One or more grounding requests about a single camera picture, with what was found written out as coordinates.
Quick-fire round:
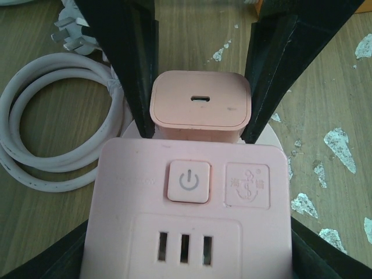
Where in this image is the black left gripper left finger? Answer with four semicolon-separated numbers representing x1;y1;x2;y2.
76;0;159;138

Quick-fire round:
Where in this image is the white coiled cable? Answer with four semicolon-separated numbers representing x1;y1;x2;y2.
51;0;102;56

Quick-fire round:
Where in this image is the pink round socket base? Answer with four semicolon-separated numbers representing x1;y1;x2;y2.
121;120;283;150

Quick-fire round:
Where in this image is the pink cube socket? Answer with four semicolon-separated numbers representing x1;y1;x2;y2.
80;138;292;278

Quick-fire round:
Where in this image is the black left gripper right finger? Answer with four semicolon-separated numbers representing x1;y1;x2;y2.
241;0;363;144

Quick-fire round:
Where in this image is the small pink usb charger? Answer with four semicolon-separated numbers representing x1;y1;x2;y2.
149;70;252;143

